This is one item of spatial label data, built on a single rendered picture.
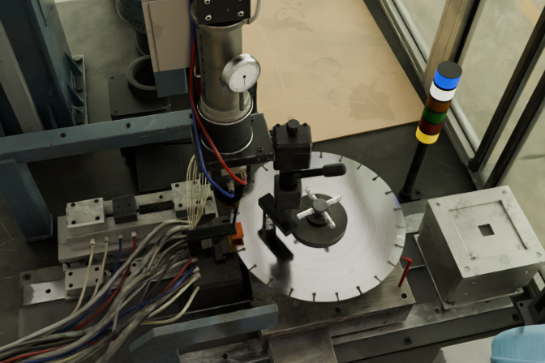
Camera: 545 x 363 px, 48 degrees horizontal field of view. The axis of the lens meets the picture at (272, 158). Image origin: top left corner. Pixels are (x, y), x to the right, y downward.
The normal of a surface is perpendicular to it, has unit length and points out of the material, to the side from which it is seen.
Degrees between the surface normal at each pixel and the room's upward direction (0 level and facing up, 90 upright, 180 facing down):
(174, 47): 90
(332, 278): 0
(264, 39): 0
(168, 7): 90
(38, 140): 0
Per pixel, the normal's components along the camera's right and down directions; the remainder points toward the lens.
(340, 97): 0.03, -0.61
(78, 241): 0.22, 0.77
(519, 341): -0.77, -0.48
